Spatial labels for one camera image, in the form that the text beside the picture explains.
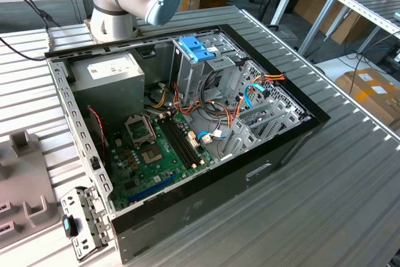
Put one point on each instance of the black RAM slot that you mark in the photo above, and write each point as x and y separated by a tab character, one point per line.
174	142

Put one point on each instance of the white board connector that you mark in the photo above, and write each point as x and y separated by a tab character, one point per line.
192	140

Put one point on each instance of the cardboard box with white labels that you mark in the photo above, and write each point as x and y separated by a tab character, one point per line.
368	98

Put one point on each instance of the black open PC case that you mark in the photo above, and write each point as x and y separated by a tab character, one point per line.
203	204

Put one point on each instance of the large brown cardboard box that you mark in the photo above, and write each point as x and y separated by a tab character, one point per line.
307	1

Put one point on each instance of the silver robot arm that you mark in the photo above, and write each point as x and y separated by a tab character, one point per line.
109	20

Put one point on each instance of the green motherboard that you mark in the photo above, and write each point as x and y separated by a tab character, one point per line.
162	167

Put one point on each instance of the black latch green tab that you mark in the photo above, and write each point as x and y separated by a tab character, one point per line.
67	224

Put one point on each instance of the small black case switch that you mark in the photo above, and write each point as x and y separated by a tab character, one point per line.
94	163

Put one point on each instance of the grey metal disk bay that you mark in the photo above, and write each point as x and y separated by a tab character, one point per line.
242	137

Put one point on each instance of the blue plastic drive latch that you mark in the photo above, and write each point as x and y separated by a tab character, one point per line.
197	48

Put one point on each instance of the blue expansion slot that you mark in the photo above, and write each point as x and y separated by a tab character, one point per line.
150	190

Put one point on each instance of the CPU socket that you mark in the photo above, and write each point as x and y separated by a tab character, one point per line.
151	155

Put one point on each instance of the metal slat frame table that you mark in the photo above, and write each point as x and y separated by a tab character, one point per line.
394	13

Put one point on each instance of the grey power supply unit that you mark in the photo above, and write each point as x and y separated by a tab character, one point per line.
106	98

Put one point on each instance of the grey parts rack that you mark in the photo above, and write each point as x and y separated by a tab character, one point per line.
28	179

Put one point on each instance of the grey metal drive cage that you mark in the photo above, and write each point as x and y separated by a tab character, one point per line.
187	73

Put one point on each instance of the grey metal slot bracket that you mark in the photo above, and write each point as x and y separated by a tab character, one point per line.
93	217

